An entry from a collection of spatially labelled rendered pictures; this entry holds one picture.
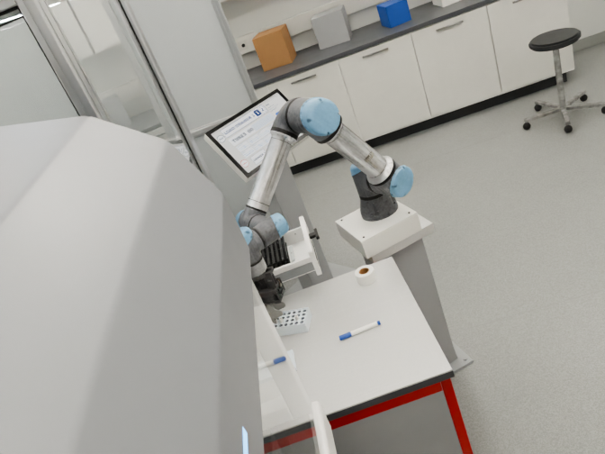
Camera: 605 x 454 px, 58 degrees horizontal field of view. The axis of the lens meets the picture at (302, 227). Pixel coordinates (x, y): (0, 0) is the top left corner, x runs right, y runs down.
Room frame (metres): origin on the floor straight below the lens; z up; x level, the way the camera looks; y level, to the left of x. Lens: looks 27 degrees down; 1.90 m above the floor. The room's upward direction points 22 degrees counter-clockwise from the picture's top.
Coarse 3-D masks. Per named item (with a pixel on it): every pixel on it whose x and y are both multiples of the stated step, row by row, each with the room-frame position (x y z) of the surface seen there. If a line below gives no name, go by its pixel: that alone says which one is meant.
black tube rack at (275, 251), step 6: (276, 240) 1.91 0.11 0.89; (270, 246) 1.87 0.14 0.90; (276, 246) 1.86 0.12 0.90; (264, 252) 1.85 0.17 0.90; (270, 252) 1.83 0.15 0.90; (276, 252) 1.81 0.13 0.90; (264, 258) 1.81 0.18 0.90; (270, 258) 1.80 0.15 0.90; (276, 258) 1.77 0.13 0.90; (282, 258) 1.75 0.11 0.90; (288, 258) 1.79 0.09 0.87; (270, 264) 1.75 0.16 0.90; (276, 264) 1.78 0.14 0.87; (282, 264) 1.77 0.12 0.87
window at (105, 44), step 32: (64, 0) 1.64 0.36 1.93; (96, 0) 1.98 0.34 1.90; (64, 32) 1.51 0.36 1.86; (96, 32) 1.79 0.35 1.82; (128, 32) 2.20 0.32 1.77; (96, 64) 1.63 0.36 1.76; (128, 64) 1.97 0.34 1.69; (128, 96) 1.78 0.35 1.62; (160, 96) 2.22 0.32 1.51; (160, 128) 1.98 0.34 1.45; (192, 160) 2.23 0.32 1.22
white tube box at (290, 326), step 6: (288, 312) 1.57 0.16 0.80; (294, 312) 1.56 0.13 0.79; (300, 312) 1.56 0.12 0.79; (306, 312) 1.53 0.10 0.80; (288, 318) 1.54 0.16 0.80; (294, 318) 1.53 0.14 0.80; (300, 318) 1.51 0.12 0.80; (306, 318) 1.50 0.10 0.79; (276, 324) 1.53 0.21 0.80; (282, 324) 1.52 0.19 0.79; (288, 324) 1.51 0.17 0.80; (294, 324) 1.49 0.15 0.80; (300, 324) 1.48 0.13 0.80; (306, 324) 1.48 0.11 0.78; (276, 330) 1.51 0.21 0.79; (282, 330) 1.50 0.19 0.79; (288, 330) 1.50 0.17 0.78; (294, 330) 1.49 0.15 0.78; (300, 330) 1.48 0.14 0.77; (306, 330) 1.48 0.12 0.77
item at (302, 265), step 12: (300, 228) 1.94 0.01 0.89; (288, 240) 1.94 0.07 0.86; (300, 240) 1.94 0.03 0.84; (288, 252) 1.89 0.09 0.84; (300, 252) 1.85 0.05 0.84; (288, 264) 1.71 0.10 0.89; (300, 264) 1.70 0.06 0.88; (312, 264) 1.69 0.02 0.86; (276, 276) 1.70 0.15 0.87; (288, 276) 1.70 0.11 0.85; (300, 276) 1.70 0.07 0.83
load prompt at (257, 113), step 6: (258, 108) 2.83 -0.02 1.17; (264, 108) 2.83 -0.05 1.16; (246, 114) 2.78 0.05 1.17; (252, 114) 2.79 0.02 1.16; (258, 114) 2.79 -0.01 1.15; (240, 120) 2.75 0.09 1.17; (246, 120) 2.75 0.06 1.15; (252, 120) 2.76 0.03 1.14; (228, 126) 2.71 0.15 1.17; (234, 126) 2.71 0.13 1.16; (240, 126) 2.72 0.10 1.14; (222, 132) 2.67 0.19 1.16; (228, 132) 2.68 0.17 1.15; (234, 132) 2.68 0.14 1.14
